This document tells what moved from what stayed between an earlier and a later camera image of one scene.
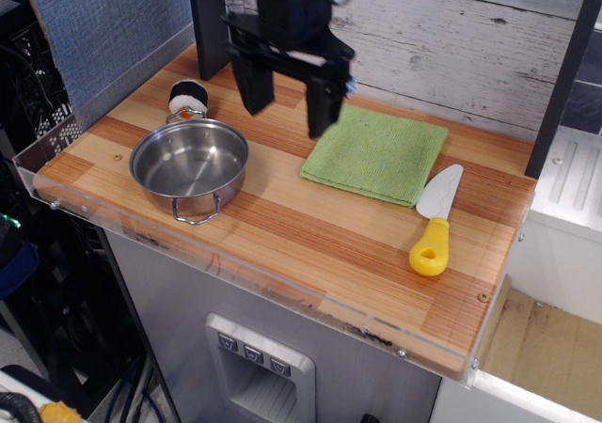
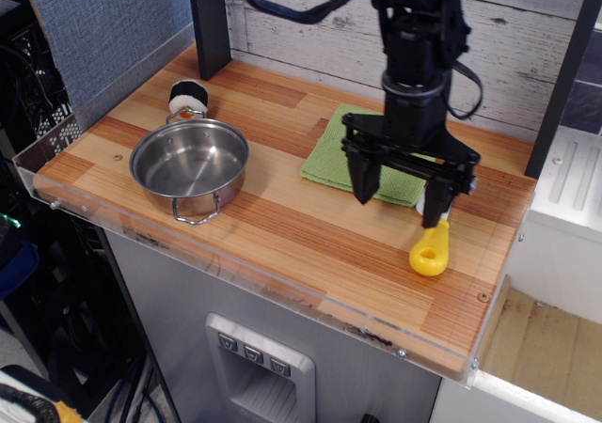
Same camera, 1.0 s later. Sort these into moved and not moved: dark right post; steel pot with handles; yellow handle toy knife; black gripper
Moved: black gripper
Not moved: dark right post; yellow handle toy knife; steel pot with handles
